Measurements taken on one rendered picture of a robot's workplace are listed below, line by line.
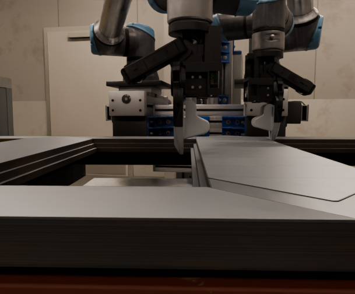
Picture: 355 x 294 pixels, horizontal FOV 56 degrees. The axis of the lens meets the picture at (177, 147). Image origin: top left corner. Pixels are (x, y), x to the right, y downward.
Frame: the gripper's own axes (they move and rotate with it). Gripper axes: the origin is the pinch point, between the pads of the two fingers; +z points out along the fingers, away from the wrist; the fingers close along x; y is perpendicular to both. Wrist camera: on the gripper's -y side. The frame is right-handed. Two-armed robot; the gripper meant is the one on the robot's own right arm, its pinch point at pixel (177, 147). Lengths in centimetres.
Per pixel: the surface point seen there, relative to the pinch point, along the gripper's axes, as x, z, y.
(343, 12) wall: 390, -133, 198
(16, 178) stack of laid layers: -13.5, 2.9, -21.2
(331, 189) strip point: -28.9, 0.7, 14.1
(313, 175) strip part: -22.1, 0.7, 15.0
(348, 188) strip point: -28.3, 0.7, 15.7
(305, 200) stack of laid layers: -32.3, 0.8, 10.7
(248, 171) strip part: -19.8, 0.7, 8.7
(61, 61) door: 439, -82, -185
